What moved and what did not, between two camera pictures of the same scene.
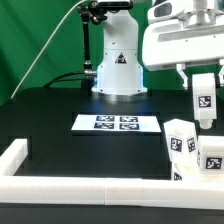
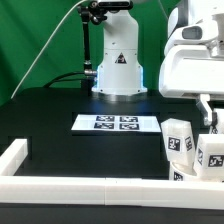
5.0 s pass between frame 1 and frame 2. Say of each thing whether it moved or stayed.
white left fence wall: stayed
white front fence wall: stayed
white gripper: moved
